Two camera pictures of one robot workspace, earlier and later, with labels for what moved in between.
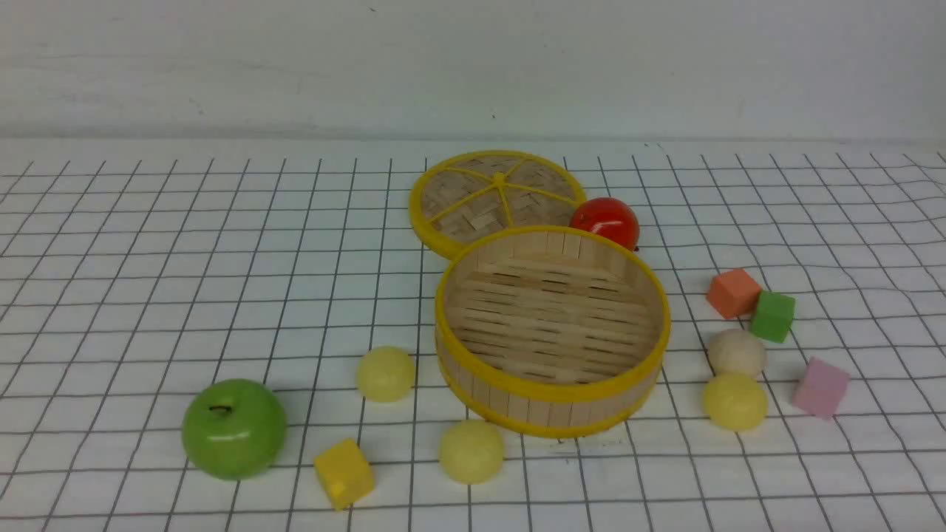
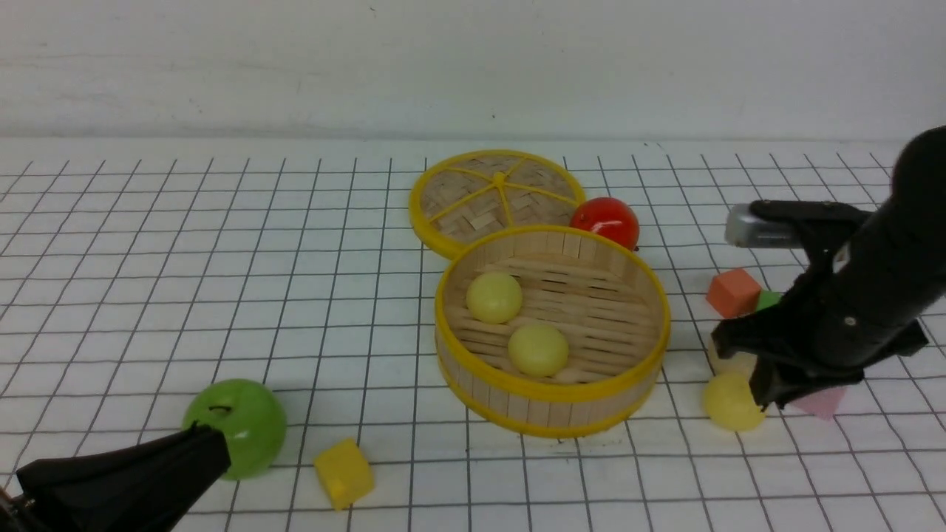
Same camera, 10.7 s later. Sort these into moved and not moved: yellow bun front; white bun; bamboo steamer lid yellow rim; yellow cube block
Moved: yellow bun front
Not moved: bamboo steamer lid yellow rim; yellow cube block; white bun
